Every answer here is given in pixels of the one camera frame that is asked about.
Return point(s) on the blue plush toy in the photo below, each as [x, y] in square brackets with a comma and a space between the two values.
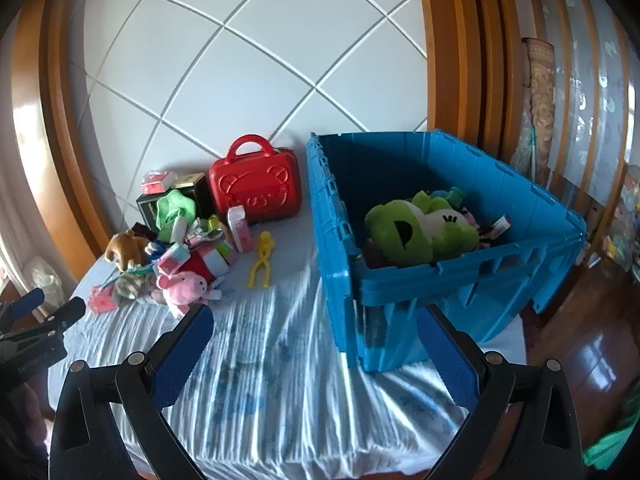
[440, 194]

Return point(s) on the white tube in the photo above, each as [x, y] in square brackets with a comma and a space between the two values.
[177, 230]

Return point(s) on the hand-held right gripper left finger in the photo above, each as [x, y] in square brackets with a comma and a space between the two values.
[182, 355]

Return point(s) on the green cloth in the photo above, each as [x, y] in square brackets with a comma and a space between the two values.
[172, 207]

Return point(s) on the red toy suitcase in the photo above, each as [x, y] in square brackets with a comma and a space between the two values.
[255, 185]

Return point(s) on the wooden wall frame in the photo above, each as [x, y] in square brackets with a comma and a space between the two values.
[465, 60]
[55, 135]

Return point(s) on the brown plush dog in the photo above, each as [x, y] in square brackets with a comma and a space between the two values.
[125, 250]

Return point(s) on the pink pig plush red dress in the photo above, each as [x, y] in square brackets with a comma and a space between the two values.
[182, 287]

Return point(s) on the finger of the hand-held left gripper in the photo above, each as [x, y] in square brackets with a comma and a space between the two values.
[27, 302]
[67, 312]

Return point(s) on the blue striped bedsheet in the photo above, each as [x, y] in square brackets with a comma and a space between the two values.
[260, 360]

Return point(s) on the pink carton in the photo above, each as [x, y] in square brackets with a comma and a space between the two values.
[241, 230]

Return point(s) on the pink black packet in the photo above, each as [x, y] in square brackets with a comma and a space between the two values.
[499, 225]

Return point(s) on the rolled patterned carpet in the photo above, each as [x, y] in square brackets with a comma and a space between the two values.
[540, 100]

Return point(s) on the green bag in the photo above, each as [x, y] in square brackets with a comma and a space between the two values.
[612, 447]

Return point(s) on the light green box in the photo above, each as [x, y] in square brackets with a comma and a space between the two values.
[222, 247]

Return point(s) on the blue plastic storage bin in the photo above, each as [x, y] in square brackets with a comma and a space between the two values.
[400, 310]

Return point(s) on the green frog plush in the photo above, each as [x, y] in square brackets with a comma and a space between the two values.
[395, 232]

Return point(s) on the yellow toy figure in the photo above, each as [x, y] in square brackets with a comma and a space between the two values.
[262, 260]

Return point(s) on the colourful toy packages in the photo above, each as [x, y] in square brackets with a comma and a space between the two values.
[625, 230]

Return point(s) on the patterned sheer curtain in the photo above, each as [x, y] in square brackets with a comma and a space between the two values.
[590, 85]

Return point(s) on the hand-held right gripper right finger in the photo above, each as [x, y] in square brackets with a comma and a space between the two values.
[450, 360]

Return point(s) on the red box on floor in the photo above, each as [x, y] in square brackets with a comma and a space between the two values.
[157, 182]

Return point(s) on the black box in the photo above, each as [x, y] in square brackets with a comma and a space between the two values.
[200, 195]

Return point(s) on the clear plastic bag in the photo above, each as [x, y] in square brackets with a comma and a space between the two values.
[47, 277]

